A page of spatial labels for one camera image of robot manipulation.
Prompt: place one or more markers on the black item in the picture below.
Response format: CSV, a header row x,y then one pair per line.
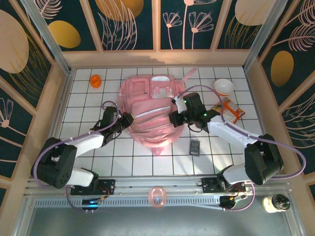
x,y
193,147

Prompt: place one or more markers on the aluminium frame post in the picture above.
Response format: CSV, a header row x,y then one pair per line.
x,y
266,37
50,41

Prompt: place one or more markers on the white bottle black cap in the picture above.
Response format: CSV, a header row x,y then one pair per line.
x,y
275,202

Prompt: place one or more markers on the black controller board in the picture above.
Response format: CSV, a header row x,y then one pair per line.
x,y
91,202
229,202

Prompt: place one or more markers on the pink tape roll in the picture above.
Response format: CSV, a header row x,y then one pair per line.
x,y
153,197

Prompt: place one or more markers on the small orange cup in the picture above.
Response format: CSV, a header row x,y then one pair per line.
x,y
95,81

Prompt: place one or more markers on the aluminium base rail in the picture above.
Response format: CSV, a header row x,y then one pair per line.
x,y
172,183

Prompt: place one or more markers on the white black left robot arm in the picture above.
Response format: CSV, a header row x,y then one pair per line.
x,y
86,143

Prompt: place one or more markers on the orange snack packet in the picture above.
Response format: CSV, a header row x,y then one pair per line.
x,y
230,110

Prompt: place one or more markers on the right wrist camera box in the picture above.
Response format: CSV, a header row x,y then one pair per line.
x,y
180,104

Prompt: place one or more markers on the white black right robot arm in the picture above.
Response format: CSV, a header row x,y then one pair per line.
x,y
226,129

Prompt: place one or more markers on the pink student backpack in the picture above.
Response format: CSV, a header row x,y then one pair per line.
x,y
152,118

